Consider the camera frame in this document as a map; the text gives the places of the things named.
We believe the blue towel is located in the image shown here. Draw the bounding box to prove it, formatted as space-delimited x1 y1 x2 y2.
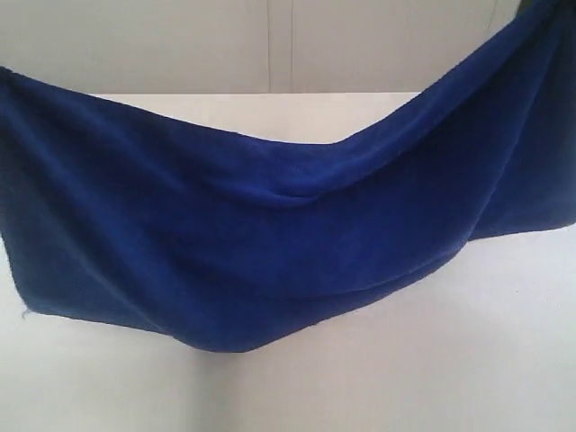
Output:
1 1 575 353

